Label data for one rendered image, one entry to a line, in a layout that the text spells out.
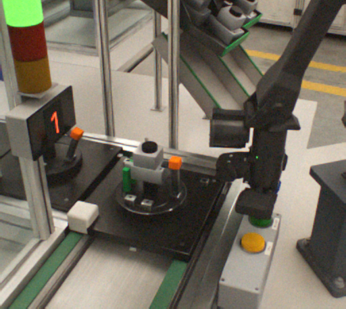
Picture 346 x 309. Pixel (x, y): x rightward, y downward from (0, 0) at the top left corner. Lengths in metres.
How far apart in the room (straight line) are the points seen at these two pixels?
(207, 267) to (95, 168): 0.36
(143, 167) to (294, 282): 0.36
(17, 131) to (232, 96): 0.64
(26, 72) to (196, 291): 0.43
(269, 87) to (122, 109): 0.84
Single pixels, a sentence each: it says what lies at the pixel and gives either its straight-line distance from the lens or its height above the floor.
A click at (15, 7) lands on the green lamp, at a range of 0.68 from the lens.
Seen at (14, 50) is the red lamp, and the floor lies 1.33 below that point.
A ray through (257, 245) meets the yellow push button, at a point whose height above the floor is 0.97.
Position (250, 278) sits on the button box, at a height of 0.96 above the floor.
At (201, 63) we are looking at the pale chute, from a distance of 1.19.
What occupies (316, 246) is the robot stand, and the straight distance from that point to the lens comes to 0.99.
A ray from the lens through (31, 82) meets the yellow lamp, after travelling 0.72.
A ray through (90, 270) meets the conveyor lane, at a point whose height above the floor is 0.92.
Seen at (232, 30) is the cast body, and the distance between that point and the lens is 1.08.
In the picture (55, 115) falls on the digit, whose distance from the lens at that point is 0.76.
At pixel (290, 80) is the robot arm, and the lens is 0.76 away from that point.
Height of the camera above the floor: 1.56
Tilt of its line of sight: 31 degrees down
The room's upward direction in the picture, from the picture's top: straight up
